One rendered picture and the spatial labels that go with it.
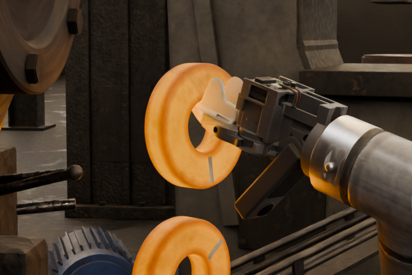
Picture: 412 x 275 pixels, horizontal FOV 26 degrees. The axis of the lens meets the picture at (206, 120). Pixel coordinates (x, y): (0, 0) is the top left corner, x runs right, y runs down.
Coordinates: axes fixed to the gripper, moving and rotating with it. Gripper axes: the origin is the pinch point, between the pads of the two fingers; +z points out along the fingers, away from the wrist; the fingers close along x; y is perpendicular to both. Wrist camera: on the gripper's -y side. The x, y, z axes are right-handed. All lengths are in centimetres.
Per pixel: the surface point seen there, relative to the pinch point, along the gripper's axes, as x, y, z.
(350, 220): -43.6, -22.2, -1.1
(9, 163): 13.4, -12.9, 18.3
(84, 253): -98, -95, 116
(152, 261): 7.2, -17.8, -4.1
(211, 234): -3.5, -16.1, -3.8
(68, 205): 33.0, -1.2, -15.8
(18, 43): 43.7, 14.6, -19.2
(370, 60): -390, -64, 203
